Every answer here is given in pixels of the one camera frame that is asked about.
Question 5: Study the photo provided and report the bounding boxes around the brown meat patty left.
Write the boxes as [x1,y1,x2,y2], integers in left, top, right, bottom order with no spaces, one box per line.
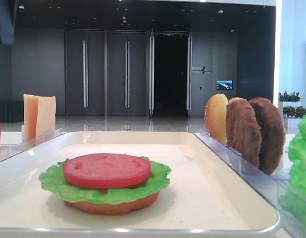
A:
[226,99,261,167]

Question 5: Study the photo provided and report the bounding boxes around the brown meat patty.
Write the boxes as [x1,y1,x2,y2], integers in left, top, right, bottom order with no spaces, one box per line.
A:
[226,99,261,167]
[249,97,286,175]

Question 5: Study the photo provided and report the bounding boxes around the pale yellow cheese slice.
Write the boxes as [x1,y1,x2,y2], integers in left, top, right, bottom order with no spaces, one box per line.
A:
[36,96,56,137]

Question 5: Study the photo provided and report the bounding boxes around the green lettuce leaf on tray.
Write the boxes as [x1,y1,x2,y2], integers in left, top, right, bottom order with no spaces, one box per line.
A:
[39,157,171,205]

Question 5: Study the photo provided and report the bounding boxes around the brown meat patty right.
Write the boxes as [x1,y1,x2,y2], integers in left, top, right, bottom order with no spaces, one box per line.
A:
[249,97,286,175]

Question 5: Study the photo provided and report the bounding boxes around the orange cheese slice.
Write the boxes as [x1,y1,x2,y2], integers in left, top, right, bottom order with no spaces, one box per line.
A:
[23,94,39,141]

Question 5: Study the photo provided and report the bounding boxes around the green lettuce leaf in rack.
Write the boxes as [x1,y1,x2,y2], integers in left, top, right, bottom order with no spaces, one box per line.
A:
[280,114,306,223]

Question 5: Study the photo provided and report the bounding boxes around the golden bun slice left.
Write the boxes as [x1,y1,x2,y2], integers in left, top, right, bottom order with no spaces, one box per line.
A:
[204,94,228,145]

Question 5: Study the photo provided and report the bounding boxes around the dark double door middle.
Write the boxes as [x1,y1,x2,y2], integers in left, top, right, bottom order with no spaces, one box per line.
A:
[108,32,146,116]

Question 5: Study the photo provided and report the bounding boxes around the dark double door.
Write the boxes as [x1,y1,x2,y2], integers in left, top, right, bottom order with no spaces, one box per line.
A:
[108,32,146,116]
[65,30,104,116]

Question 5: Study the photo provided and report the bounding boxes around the white rectangular tray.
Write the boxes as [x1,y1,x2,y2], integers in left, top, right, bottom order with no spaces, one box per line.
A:
[0,132,281,238]

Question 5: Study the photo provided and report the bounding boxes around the bottom bun slice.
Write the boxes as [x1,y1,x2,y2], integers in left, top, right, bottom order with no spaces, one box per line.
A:
[65,192,159,215]

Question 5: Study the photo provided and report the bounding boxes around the dark double door left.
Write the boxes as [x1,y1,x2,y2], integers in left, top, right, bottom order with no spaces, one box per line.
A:
[65,30,104,116]

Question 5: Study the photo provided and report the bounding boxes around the flower planter boxes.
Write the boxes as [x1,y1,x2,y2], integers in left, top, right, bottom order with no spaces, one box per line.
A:
[278,91,306,128]

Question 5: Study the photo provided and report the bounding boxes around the clear acrylic rack left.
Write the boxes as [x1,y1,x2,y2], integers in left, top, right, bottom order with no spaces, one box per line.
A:
[0,128,65,162]

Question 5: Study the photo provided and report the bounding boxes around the clear acrylic rack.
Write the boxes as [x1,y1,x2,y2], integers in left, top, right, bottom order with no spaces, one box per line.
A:
[0,128,65,162]
[197,129,306,238]

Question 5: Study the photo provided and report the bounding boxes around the clear acrylic rack right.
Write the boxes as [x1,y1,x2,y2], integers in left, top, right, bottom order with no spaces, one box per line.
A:
[197,129,306,238]

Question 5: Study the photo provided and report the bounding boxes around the wall display screen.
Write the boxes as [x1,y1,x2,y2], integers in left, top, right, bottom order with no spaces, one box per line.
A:
[216,80,233,90]

